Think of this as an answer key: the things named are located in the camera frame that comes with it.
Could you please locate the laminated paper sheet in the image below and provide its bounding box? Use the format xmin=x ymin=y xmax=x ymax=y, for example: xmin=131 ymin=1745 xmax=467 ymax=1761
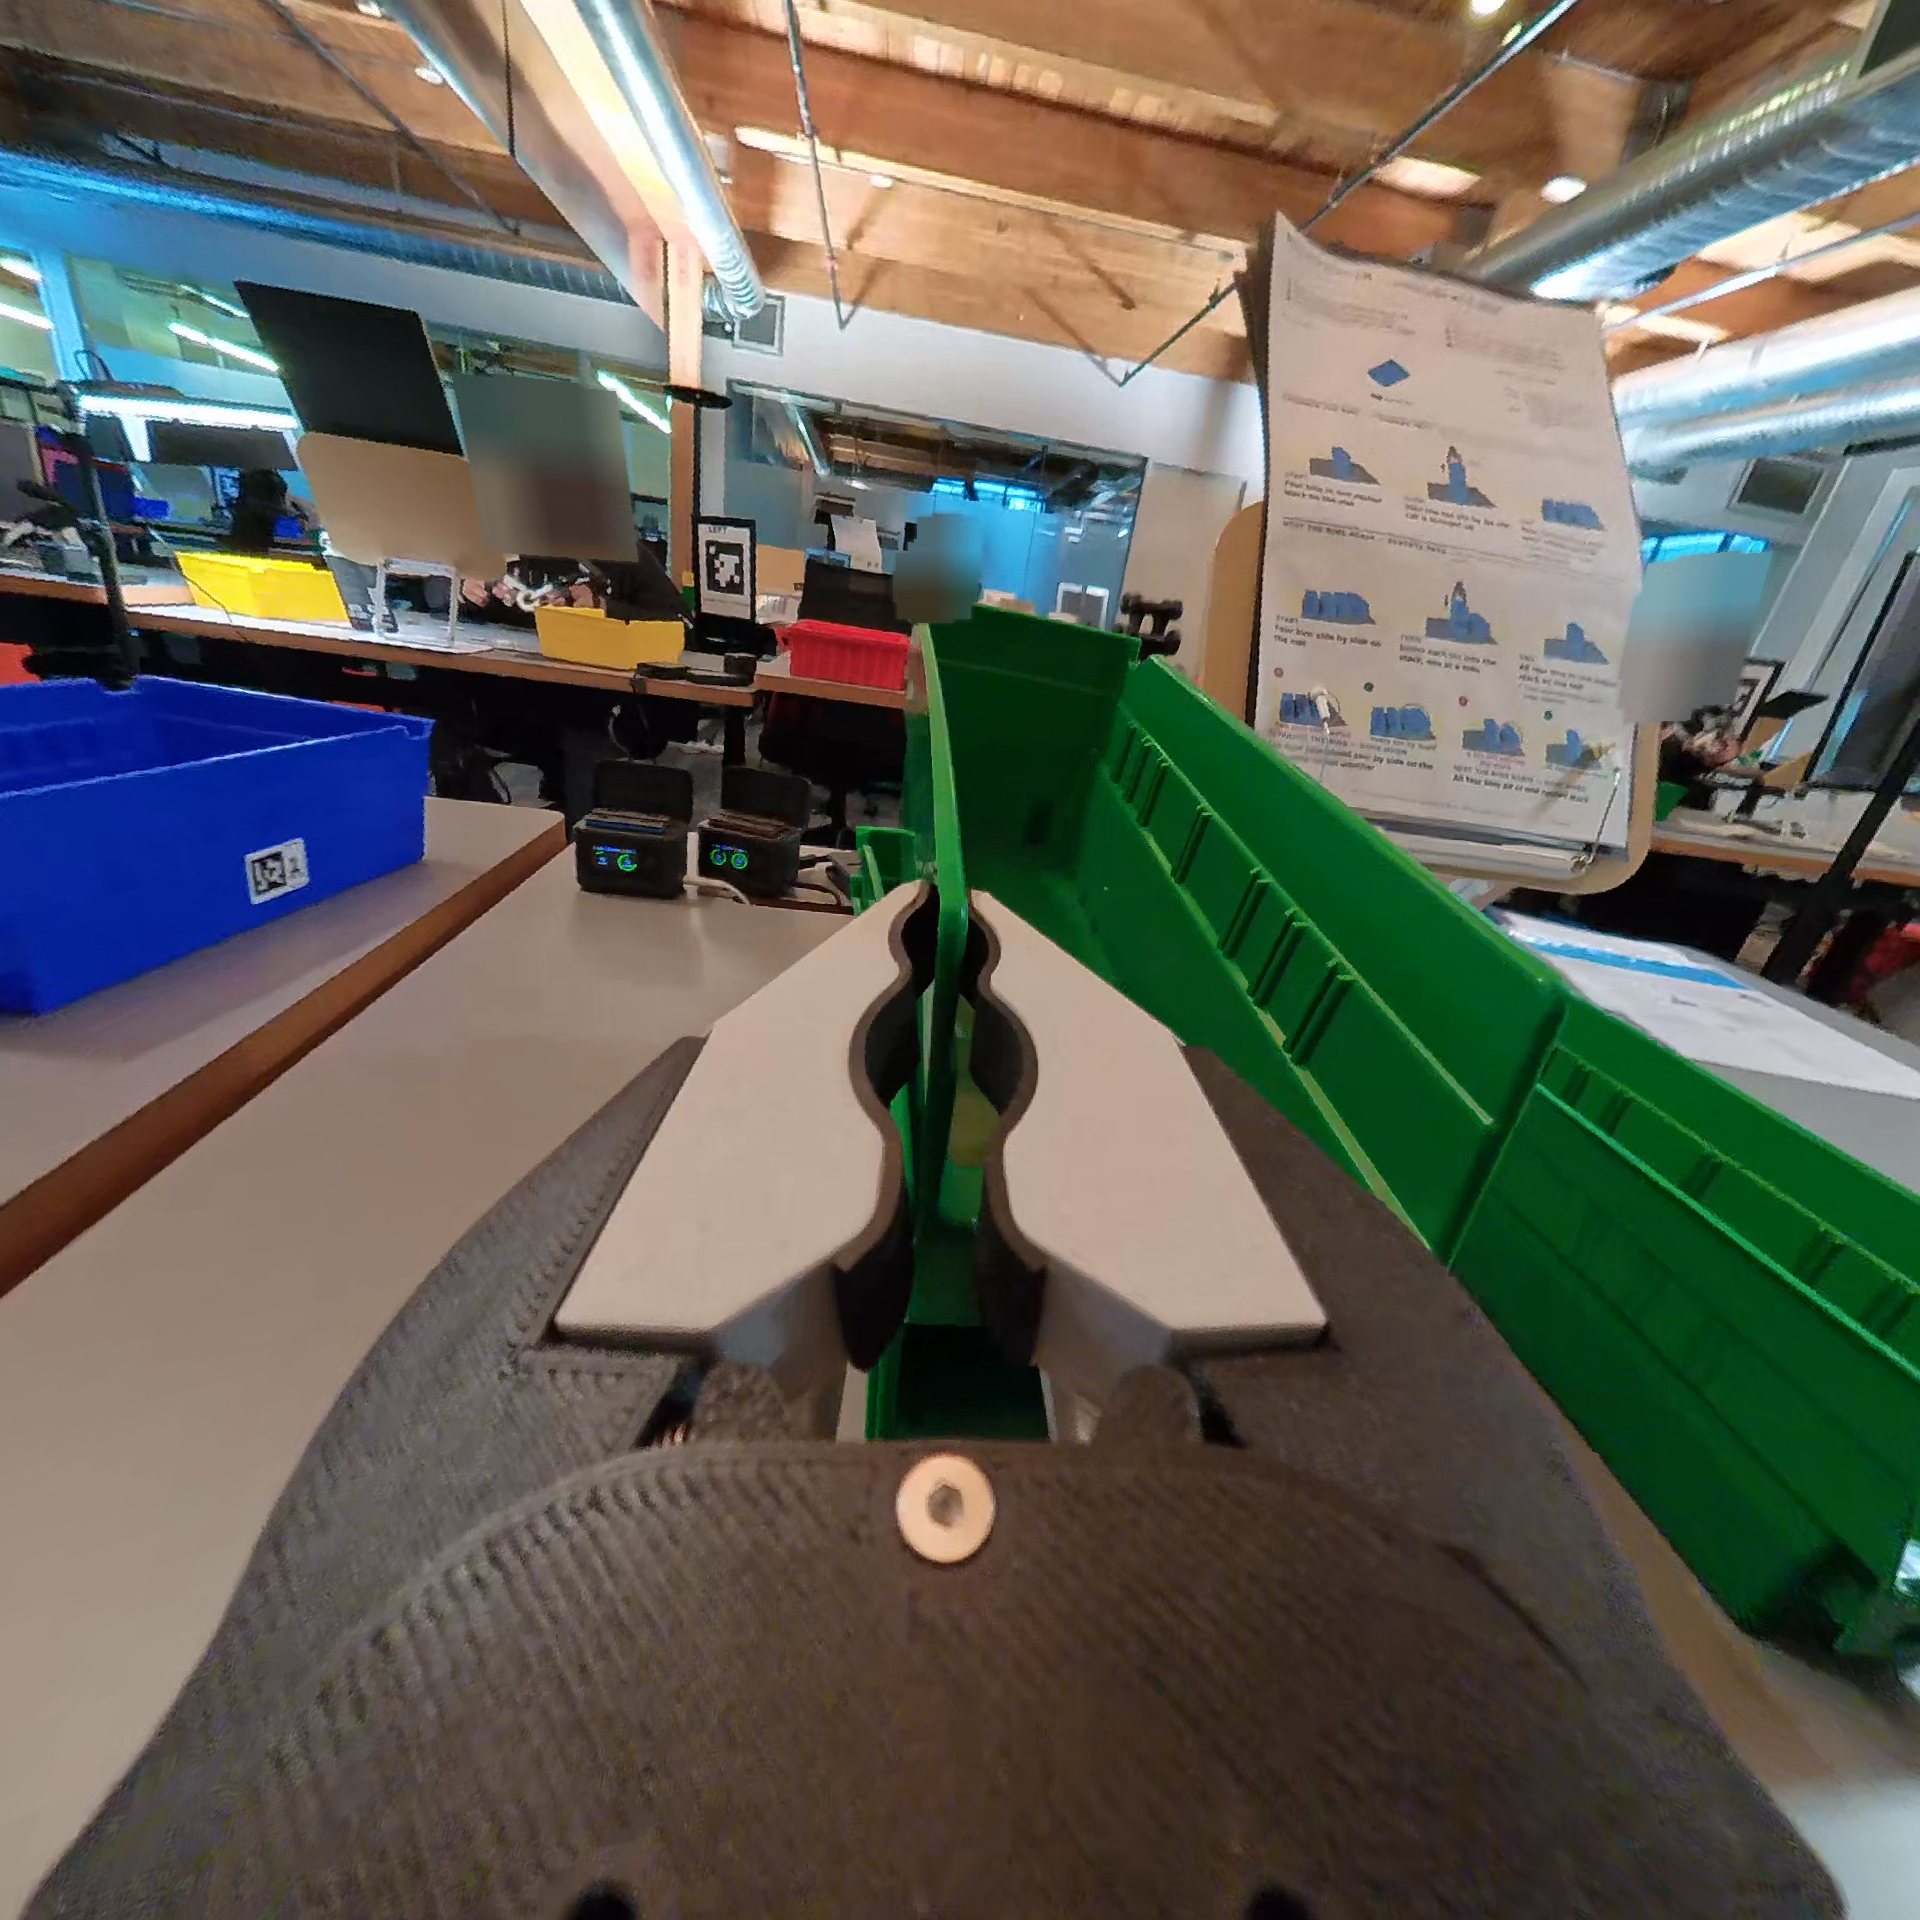
xmin=1498 ymin=903 xmax=1920 ymax=1099

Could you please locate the rectangular metal duct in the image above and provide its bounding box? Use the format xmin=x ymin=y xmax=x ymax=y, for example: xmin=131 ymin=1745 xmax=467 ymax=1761
xmin=358 ymin=0 xmax=669 ymax=324

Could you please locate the green plastic bin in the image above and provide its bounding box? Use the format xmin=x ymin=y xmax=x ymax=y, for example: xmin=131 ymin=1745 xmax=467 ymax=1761
xmin=852 ymin=600 xmax=1572 ymax=1446
xmin=1445 ymin=998 xmax=1920 ymax=1665

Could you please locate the dark monitor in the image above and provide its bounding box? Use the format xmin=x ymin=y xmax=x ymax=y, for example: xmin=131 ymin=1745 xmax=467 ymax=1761
xmin=1807 ymin=551 xmax=1920 ymax=793

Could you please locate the red plastic bin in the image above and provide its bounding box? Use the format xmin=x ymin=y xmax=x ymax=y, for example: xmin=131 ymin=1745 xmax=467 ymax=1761
xmin=776 ymin=617 xmax=915 ymax=694

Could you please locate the black battery charger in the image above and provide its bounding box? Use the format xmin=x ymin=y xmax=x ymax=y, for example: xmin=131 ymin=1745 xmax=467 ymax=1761
xmin=570 ymin=756 xmax=695 ymax=903
xmin=695 ymin=767 xmax=806 ymax=903

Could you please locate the yellow plastic bin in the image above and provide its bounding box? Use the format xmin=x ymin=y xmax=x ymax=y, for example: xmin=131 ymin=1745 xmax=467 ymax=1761
xmin=175 ymin=551 xmax=357 ymax=626
xmin=535 ymin=604 xmax=687 ymax=673

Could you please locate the printed instruction sheet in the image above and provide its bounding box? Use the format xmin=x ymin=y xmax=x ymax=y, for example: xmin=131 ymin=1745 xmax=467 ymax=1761
xmin=1245 ymin=215 xmax=1648 ymax=860

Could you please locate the black and beige holder board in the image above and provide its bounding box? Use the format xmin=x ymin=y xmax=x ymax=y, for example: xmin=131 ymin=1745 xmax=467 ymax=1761
xmin=236 ymin=280 xmax=515 ymax=582

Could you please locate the round silver ventilation duct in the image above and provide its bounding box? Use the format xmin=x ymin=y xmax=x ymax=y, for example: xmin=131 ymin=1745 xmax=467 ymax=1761
xmin=1463 ymin=46 xmax=1920 ymax=302
xmin=1612 ymin=286 xmax=1920 ymax=483
xmin=570 ymin=0 xmax=771 ymax=324

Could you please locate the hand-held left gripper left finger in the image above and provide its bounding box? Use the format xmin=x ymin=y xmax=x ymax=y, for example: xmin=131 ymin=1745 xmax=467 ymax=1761
xmin=550 ymin=883 xmax=940 ymax=1370

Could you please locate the long work table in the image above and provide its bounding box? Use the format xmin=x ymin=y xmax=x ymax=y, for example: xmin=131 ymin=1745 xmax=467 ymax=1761
xmin=0 ymin=568 xmax=912 ymax=714

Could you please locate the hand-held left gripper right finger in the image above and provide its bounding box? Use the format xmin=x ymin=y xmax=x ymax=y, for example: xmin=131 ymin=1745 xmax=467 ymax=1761
xmin=966 ymin=888 xmax=1333 ymax=1378

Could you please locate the blue plastic bin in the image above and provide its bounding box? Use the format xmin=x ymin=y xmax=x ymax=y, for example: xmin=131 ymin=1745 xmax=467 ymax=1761
xmin=0 ymin=675 xmax=436 ymax=1020

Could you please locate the grey desk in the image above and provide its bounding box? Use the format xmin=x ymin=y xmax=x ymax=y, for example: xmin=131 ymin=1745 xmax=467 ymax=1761
xmin=0 ymin=840 xmax=1920 ymax=1920
xmin=0 ymin=796 xmax=570 ymax=1297

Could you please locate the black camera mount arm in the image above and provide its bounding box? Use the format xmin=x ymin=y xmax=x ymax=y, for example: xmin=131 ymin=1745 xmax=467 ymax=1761
xmin=19 ymin=382 xmax=146 ymax=696

